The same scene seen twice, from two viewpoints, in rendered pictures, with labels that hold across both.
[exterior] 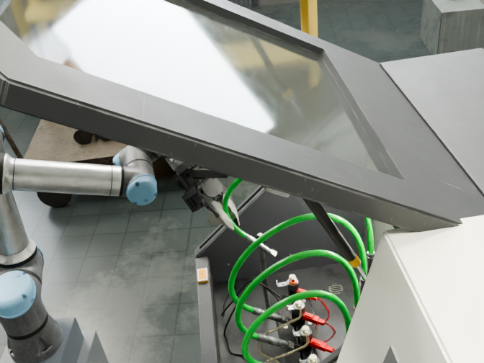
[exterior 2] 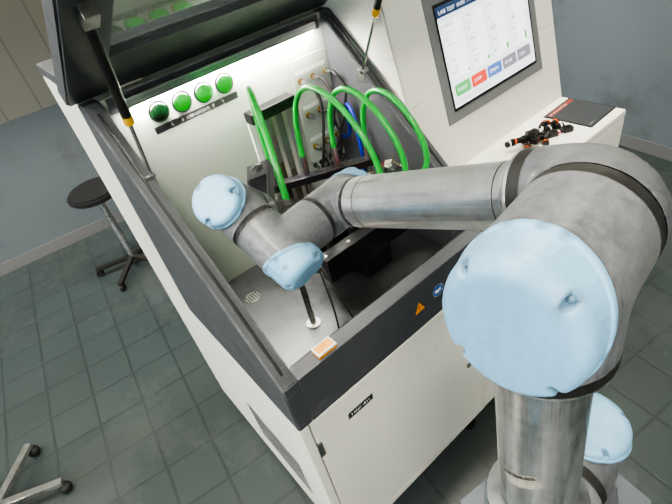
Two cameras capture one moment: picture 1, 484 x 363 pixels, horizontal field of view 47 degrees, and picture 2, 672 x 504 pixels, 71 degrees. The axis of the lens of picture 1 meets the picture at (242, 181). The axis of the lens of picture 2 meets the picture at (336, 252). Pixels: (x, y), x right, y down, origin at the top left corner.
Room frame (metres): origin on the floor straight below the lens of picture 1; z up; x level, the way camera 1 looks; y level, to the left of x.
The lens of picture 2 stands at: (1.47, 0.78, 1.76)
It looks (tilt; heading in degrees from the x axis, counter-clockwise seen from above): 39 degrees down; 240
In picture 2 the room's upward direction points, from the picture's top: 13 degrees counter-clockwise
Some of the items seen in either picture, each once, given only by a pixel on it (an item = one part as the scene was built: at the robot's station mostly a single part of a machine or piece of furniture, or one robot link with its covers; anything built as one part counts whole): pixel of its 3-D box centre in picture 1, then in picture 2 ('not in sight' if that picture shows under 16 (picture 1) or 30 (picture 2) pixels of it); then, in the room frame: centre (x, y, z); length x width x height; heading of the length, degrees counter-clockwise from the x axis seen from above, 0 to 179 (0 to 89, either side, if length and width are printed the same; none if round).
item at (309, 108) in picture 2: not in sight; (321, 109); (0.76, -0.37, 1.20); 0.13 x 0.03 x 0.31; 2
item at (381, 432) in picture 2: not in sight; (414, 412); (0.98, 0.16, 0.44); 0.65 x 0.02 x 0.68; 2
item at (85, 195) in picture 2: not in sight; (115, 227); (1.33, -2.04, 0.29); 0.49 x 0.47 x 0.58; 176
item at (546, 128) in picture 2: not in sight; (539, 133); (0.25, 0.02, 1.01); 0.23 x 0.11 x 0.06; 2
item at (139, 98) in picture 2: not in sight; (226, 60); (1.00, -0.36, 1.43); 0.54 x 0.03 x 0.02; 2
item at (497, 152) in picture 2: not in sight; (531, 150); (0.29, 0.03, 0.96); 0.70 x 0.22 x 0.03; 2
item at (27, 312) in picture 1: (17, 300); (577, 442); (1.08, 0.64, 1.07); 0.13 x 0.12 x 0.14; 10
